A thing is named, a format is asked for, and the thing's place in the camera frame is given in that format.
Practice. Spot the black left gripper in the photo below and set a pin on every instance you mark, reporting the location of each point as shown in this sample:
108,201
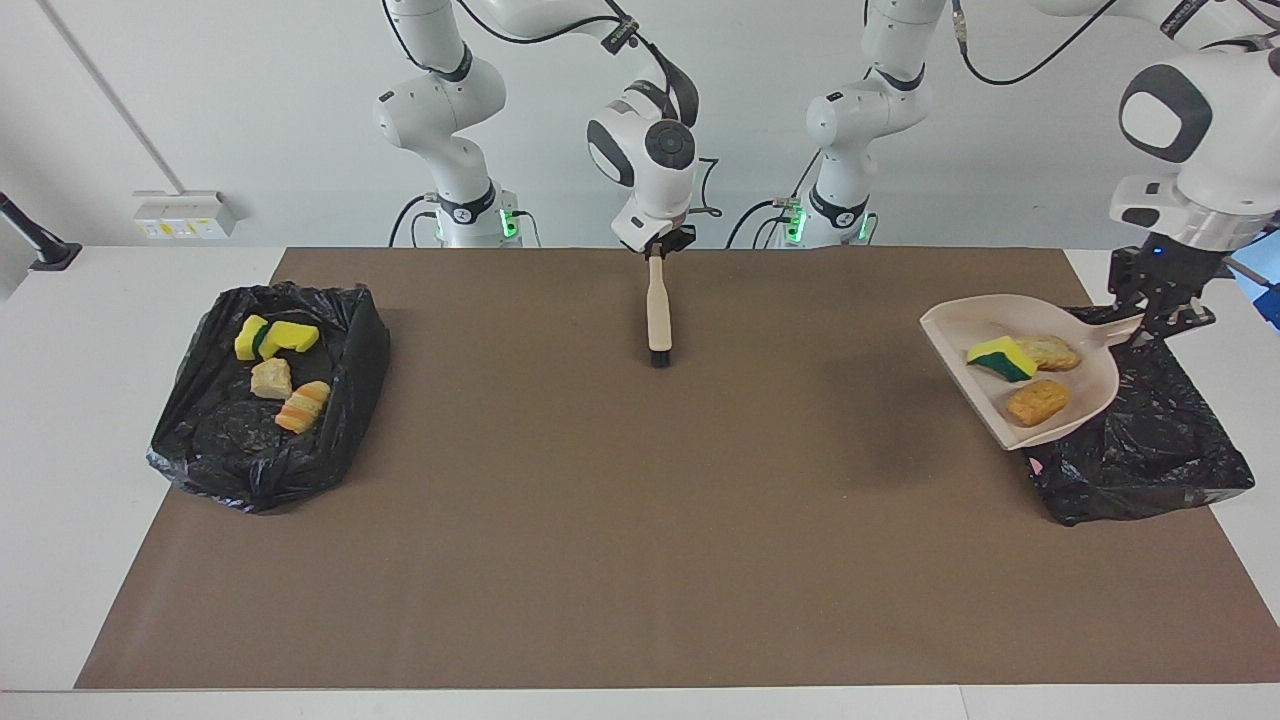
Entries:
1185,268

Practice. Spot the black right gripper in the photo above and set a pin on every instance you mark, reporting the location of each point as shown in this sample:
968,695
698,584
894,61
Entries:
672,242

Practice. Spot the beige brush black bristles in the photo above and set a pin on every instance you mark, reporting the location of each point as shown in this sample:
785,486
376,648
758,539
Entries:
660,315

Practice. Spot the pale beige food chunk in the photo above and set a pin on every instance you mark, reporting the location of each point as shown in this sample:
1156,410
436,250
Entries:
1055,352

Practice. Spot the brown croquette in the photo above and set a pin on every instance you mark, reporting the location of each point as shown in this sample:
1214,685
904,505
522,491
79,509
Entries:
1038,402

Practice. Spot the yellow sponge wedge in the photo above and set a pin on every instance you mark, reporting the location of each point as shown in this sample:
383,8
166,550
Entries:
995,355

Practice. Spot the beige plastic dustpan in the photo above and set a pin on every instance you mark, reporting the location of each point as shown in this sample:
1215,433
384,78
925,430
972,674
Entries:
960,330

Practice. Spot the yellow notched sponge piece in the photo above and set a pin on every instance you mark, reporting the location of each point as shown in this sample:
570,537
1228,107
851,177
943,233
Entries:
292,337

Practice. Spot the orange striped bread piece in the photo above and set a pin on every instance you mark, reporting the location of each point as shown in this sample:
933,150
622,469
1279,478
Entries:
303,407

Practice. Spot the pale bread crust chunk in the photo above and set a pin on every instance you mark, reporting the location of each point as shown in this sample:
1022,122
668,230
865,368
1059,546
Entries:
271,380

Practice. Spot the yellow sponge chunk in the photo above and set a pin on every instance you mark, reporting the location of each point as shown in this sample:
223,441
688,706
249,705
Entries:
248,340

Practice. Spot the black bag-lined bin pink spot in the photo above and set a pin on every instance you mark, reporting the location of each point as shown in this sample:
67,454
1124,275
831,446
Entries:
1150,450

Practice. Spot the brown paper table mat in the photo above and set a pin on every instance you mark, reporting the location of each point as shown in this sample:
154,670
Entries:
600,620

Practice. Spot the white wall outlet box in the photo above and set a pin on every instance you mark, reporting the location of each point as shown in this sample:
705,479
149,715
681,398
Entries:
185,215

